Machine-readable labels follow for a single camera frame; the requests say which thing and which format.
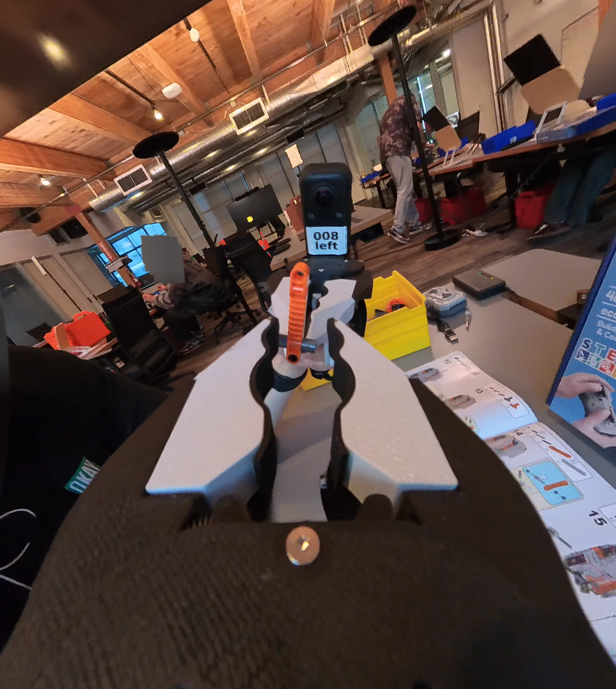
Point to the grey and blue case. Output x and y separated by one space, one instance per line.
445 301

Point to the open instruction manual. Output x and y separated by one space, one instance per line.
502 409

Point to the long wooden table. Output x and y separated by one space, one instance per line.
502 156

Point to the black office chair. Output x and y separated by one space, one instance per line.
130 323
243 264

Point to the black floor lamp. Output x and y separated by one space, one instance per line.
155 144
392 24

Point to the black monitor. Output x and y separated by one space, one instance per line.
254 207

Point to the grey desk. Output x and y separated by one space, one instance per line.
502 339

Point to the orange bag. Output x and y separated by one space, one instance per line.
84 325

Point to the black flat device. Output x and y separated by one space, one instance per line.
477 282

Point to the white air vent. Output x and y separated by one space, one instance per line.
133 179
249 116

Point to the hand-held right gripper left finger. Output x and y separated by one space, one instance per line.
205 430

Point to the red bag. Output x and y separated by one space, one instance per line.
464 207
534 207

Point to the orange toy beam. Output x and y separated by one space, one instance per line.
298 301

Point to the grey toy axle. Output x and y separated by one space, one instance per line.
281 339

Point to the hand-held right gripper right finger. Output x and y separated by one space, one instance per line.
394 430

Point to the silver ventilation duct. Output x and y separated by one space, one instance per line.
308 89

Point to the person's black shirt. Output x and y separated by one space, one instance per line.
44 430

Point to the small yellow parts bin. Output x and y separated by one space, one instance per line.
394 333

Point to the blue toy robot box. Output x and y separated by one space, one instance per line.
609 333

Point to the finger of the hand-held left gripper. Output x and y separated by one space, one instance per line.
332 307
281 301

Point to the loose toy parts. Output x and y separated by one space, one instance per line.
389 308

